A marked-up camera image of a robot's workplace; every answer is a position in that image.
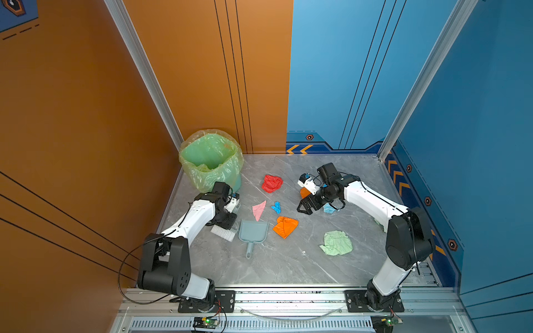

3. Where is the aluminium corner post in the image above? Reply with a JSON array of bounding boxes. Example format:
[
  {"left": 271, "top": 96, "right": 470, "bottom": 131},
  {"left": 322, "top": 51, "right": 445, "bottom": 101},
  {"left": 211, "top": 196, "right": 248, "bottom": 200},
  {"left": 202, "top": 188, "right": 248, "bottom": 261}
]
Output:
[
  {"left": 377, "top": 0, "right": 478, "bottom": 162},
  {"left": 104, "top": 0, "right": 184, "bottom": 151}
]

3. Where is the red crumpled paper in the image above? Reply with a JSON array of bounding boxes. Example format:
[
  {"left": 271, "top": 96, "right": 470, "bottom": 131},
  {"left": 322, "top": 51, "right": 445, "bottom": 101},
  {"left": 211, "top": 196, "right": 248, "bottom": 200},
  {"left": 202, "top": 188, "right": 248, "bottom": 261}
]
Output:
[{"left": 262, "top": 175, "right": 283, "bottom": 194}]

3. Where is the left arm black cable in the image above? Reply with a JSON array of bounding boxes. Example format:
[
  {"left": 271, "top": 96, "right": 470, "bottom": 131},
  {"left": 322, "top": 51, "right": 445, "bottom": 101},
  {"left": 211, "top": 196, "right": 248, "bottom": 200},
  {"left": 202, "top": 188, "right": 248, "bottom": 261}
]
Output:
[{"left": 117, "top": 203, "right": 192, "bottom": 305}]

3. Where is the small green paper scrap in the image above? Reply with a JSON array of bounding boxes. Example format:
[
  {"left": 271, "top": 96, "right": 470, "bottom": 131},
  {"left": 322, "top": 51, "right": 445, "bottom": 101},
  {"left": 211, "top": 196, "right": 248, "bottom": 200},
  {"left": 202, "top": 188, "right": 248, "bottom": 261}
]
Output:
[{"left": 374, "top": 219, "right": 384, "bottom": 230}]

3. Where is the right circuit board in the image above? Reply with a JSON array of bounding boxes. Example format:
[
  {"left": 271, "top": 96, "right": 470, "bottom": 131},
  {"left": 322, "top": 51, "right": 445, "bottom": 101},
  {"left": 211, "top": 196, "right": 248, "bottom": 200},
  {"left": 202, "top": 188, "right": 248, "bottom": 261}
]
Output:
[{"left": 371, "top": 316, "right": 403, "bottom": 333}]

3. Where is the right aluminium corner post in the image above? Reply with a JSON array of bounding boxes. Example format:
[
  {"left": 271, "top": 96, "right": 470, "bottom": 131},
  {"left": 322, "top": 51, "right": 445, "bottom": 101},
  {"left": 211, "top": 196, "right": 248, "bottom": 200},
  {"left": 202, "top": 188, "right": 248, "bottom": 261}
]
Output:
[{"left": 377, "top": 0, "right": 478, "bottom": 162}]

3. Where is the light blue paper scrap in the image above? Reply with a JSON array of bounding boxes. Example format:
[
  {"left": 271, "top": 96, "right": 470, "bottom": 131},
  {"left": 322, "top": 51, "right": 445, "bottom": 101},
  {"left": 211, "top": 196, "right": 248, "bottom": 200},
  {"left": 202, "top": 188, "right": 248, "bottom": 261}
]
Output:
[{"left": 323, "top": 203, "right": 337, "bottom": 215}]

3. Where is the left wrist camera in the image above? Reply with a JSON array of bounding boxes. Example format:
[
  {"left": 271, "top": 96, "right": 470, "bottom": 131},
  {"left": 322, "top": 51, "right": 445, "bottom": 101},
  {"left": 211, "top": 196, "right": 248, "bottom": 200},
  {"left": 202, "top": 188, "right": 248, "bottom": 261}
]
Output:
[{"left": 225, "top": 193, "right": 241, "bottom": 214}]

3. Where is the small blue paper scrap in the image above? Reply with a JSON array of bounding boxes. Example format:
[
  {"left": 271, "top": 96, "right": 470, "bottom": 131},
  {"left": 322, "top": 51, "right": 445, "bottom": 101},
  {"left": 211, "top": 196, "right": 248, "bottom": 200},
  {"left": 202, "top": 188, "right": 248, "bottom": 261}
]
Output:
[{"left": 271, "top": 202, "right": 282, "bottom": 215}]

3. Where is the orange crumpled paper near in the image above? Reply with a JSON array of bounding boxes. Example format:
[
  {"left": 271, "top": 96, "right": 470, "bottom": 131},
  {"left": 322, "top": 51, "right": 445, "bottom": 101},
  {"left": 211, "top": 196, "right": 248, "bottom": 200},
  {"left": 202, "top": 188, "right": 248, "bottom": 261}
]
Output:
[{"left": 273, "top": 216, "right": 299, "bottom": 239}]

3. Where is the pink paper scrap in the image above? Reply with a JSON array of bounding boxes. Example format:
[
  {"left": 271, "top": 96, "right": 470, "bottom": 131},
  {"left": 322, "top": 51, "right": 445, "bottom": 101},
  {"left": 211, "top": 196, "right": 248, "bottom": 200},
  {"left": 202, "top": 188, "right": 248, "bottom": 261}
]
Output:
[{"left": 252, "top": 201, "right": 267, "bottom": 221}]

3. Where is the teal dustpan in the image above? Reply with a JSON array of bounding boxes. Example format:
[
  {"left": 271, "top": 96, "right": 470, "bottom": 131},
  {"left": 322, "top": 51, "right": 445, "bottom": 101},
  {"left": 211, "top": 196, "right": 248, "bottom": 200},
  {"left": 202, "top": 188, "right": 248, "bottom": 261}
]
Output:
[{"left": 239, "top": 220, "right": 269, "bottom": 259}]

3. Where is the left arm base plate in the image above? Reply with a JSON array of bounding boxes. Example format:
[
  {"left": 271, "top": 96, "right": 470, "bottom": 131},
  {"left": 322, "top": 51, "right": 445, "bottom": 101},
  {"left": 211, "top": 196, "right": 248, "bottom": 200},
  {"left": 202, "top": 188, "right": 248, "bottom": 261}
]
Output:
[{"left": 178, "top": 289, "right": 236, "bottom": 314}]

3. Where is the green trash bin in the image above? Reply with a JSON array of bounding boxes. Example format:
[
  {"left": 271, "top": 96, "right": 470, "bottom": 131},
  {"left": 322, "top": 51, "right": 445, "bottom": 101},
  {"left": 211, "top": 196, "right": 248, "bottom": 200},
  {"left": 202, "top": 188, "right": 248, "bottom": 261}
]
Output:
[{"left": 181, "top": 132, "right": 244, "bottom": 194}]

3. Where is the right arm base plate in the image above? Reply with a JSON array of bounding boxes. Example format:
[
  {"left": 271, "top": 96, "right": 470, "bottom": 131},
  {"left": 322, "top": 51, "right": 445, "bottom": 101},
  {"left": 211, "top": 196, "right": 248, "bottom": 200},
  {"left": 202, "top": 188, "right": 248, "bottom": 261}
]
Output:
[{"left": 344, "top": 289, "right": 405, "bottom": 313}]

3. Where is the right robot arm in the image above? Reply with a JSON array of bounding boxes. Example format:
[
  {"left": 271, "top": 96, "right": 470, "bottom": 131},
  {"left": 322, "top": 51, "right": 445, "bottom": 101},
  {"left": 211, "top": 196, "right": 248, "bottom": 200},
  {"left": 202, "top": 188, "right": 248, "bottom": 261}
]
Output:
[{"left": 297, "top": 173, "right": 435, "bottom": 312}]

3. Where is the large green crumpled paper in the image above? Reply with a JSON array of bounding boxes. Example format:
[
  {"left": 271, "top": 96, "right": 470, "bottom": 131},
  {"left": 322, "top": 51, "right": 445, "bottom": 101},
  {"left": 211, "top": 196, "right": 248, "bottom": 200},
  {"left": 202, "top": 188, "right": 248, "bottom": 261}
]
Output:
[{"left": 319, "top": 230, "right": 353, "bottom": 256}]

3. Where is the orange crumpled paper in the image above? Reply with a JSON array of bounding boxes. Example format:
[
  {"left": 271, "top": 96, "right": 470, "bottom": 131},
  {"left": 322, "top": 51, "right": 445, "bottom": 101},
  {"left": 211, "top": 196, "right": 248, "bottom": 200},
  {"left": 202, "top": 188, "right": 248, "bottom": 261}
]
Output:
[
  {"left": 300, "top": 187, "right": 312, "bottom": 198},
  {"left": 273, "top": 216, "right": 299, "bottom": 239}
]

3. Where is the aluminium frame rail front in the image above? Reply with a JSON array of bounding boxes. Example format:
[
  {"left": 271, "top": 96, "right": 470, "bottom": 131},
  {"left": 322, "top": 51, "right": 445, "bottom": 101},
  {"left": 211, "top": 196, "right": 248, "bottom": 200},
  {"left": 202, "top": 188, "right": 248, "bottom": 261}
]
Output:
[{"left": 110, "top": 285, "right": 476, "bottom": 332}]

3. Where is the left aluminium corner post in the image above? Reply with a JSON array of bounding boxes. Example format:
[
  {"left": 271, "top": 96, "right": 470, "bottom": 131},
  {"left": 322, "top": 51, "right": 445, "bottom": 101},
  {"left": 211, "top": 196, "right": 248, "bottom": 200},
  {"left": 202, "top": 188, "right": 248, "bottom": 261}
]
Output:
[{"left": 104, "top": 0, "right": 184, "bottom": 151}]

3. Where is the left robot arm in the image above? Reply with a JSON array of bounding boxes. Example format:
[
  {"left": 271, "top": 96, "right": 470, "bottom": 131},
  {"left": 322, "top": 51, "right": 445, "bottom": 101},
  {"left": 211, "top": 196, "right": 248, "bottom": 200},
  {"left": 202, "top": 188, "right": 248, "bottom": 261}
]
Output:
[{"left": 137, "top": 182, "right": 240, "bottom": 312}]

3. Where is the circuit board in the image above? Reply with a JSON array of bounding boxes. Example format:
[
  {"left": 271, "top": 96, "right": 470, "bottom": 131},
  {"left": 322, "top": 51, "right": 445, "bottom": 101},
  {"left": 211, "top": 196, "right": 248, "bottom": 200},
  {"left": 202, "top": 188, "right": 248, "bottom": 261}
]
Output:
[
  {"left": 371, "top": 316, "right": 403, "bottom": 333},
  {"left": 192, "top": 316, "right": 221, "bottom": 332}
]

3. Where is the orange crumpled paper far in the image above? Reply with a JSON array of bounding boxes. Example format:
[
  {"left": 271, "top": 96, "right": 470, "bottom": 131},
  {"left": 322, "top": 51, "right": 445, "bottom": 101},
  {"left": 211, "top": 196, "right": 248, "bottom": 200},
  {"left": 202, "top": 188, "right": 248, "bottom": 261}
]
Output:
[{"left": 300, "top": 187, "right": 312, "bottom": 198}]

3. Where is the left circuit board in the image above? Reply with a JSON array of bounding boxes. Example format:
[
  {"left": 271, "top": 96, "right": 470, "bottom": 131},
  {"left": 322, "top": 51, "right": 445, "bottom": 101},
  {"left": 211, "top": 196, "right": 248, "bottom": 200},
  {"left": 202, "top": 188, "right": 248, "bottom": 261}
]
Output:
[{"left": 192, "top": 316, "right": 221, "bottom": 332}]

